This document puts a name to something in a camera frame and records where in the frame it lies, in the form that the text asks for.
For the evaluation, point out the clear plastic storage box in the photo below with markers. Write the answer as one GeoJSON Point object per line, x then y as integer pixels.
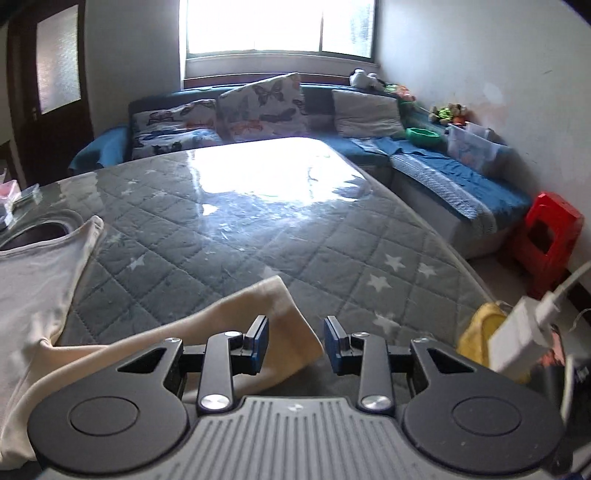
{"type": "Point", "coordinates": [475, 150]}

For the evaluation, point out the cream knit garment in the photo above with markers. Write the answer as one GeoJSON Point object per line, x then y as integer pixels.
{"type": "Point", "coordinates": [37, 286]}

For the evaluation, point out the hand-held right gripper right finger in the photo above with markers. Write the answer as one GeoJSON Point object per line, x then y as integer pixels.
{"type": "Point", "coordinates": [333, 347]}

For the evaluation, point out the pink tissue pack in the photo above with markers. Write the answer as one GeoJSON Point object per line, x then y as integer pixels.
{"type": "Point", "coordinates": [9, 191]}

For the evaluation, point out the blue corner sofa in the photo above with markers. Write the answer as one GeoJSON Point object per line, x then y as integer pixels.
{"type": "Point", "coordinates": [461, 189]}

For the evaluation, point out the square butterfly print pillow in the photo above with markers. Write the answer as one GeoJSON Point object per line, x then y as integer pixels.
{"type": "Point", "coordinates": [263, 108]}

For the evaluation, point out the round black induction cooktop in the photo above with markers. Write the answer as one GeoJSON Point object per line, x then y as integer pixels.
{"type": "Point", "coordinates": [46, 228]}

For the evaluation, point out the dark wooden door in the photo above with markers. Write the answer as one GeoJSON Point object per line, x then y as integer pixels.
{"type": "Point", "coordinates": [27, 138]}

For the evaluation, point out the white power adapter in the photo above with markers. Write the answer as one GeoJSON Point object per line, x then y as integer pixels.
{"type": "Point", "coordinates": [517, 337]}

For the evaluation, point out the grey quilted star table cover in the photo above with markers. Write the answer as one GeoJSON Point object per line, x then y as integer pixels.
{"type": "Point", "coordinates": [240, 230]}

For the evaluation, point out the green plastic bowl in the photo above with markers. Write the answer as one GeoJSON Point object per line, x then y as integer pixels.
{"type": "Point", "coordinates": [422, 137]}

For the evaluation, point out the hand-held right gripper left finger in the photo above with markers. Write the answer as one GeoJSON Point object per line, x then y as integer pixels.
{"type": "Point", "coordinates": [261, 345]}

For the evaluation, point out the long butterfly print pillow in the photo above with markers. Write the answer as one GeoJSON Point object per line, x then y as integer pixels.
{"type": "Point", "coordinates": [175, 143]}
{"type": "Point", "coordinates": [173, 115]}

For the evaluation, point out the orange green plush toy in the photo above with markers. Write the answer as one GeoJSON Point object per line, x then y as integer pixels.
{"type": "Point", "coordinates": [406, 93]}

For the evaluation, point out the grey plain pillow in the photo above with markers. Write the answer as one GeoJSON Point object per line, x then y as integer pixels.
{"type": "Point", "coordinates": [367, 113]}

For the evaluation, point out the yellow green plush toy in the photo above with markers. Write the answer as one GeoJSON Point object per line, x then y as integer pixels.
{"type": "Point", "coordinates": [448, 114]}

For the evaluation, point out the red plastic stool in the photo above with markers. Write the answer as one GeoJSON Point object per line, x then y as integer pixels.
{"type": "Point", "coordinates": [549, 244]}

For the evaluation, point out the pale blue packet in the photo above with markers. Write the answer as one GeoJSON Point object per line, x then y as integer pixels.
{"type": "Point", "coordinates": [27, 197]}

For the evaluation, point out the window with sliding panes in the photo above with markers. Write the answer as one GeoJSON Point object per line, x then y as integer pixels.
{"type": "Point", "coordinates": [277, 25]}

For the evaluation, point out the white panda plush toy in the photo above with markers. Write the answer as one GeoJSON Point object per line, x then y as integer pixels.
{"type": "Point", "coordinates": [364, 79]}

